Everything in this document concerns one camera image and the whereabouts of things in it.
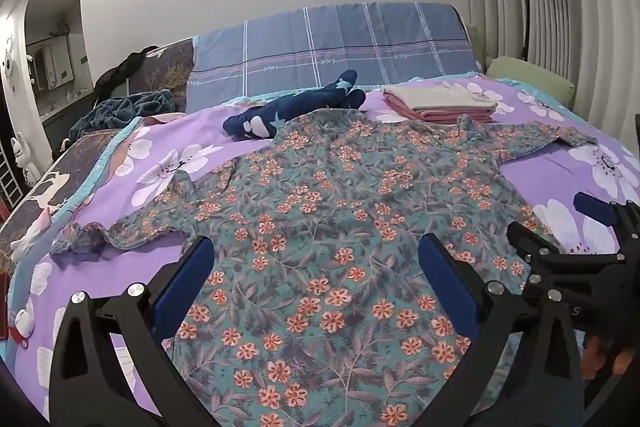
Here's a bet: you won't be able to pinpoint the dark deer print bedsheet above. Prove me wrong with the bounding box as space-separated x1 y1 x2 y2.
0 39 196 268

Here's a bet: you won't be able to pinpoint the person's right hand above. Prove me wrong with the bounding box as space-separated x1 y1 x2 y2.
581 332 640 383

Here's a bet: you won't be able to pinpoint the black clothing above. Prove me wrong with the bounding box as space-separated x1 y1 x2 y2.
94 47 151 95

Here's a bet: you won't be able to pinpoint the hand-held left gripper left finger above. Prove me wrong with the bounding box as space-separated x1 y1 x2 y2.
48 236 216 427

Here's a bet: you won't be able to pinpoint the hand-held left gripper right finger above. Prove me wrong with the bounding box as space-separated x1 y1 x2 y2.
418 233 588 427

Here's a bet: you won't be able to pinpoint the folded pink garment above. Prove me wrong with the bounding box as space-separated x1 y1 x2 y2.
385 99 493 124

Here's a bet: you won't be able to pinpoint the white cat figurine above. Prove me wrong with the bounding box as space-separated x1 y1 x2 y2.
11 132 38 185

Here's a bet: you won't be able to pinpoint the dark teal fleece blanket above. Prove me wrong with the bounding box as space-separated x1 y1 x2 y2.
67 91 188 142

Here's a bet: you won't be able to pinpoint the navy star print garment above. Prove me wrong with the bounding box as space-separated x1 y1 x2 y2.
222 68 367 142

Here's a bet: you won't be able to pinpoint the folded pink and cream clothes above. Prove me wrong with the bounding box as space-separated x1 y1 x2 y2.
382 82 498 112

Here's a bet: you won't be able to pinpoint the white curtain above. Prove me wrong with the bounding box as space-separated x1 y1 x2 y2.
452 0 640 218

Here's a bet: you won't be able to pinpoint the green pillow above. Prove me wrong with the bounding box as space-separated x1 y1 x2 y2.
485 56 576 105

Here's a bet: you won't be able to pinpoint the teal floral shirt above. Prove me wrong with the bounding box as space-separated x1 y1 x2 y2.
50 111 598 427

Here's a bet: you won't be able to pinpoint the purple flower print blanket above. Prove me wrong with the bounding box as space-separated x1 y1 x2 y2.
0 74 640 427

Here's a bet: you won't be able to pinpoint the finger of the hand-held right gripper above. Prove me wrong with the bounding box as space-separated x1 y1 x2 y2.
506 221 626 280
574 192 640 258

